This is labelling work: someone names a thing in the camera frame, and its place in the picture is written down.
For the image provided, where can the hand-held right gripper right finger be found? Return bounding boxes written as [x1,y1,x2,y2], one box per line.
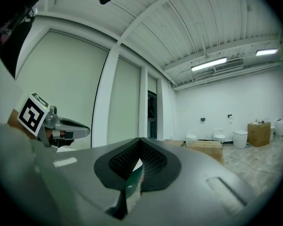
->
[122,137,260,226]

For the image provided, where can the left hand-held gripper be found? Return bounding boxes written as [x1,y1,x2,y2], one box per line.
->
[17,92,91,152]

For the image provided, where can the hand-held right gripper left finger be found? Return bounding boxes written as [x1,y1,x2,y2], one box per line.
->
[49,137,142,220]

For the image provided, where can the dark green translucent sheet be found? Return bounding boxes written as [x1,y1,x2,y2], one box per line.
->
[125,158,144,199]

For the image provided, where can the person's left forearm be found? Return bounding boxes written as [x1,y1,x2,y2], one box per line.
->
[6,109,38,141]

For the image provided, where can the person's left hand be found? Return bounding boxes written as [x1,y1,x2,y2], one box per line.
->
[46,129,67,148]

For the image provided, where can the wide pale roller blind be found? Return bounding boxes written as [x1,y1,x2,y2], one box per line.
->
[16,29,109,150]

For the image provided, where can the large printed cardboard box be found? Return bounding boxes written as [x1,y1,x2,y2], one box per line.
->
[187,140,225,166]

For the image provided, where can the narrow pale roller blind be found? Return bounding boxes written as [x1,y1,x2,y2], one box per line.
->
[107,56,142,145]

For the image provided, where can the cardboard box with white labels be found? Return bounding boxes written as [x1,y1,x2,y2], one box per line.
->
[161,139,185,148]

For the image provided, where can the small cardboard box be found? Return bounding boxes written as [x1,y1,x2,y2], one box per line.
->
[247,121,272,148]

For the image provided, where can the long ceiling light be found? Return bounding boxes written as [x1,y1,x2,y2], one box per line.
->
[191,57,228,73]

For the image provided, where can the short ceiling light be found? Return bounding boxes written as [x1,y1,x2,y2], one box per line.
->
[255,48,279,57]

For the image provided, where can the dark window frame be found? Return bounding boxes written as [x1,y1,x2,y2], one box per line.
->
[147,90,158,140]

